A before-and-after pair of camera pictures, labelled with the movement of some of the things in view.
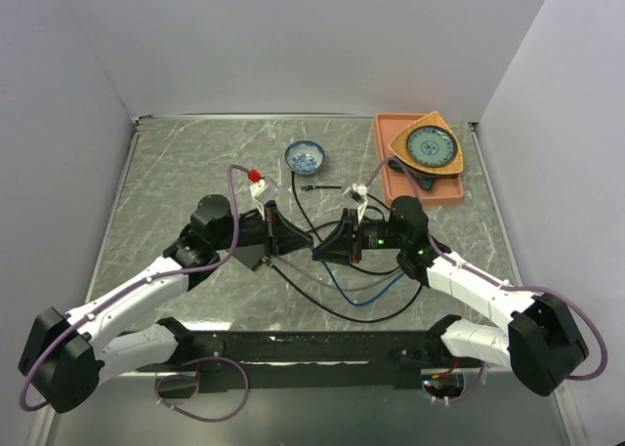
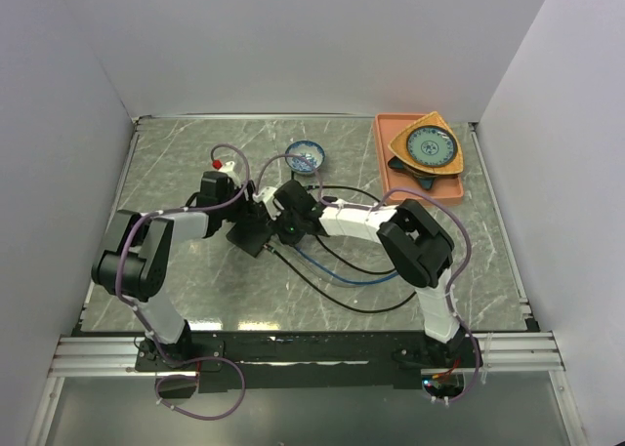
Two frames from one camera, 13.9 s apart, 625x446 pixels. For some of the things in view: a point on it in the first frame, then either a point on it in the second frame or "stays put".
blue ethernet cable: [332, 278] -> [341, 278]
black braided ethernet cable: [289, 278] -> [329, 296]
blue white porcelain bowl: [305, 157] stays put
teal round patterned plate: [432, 146] stays put
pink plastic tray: [446, 190] stays put
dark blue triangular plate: [424, 179] stays put
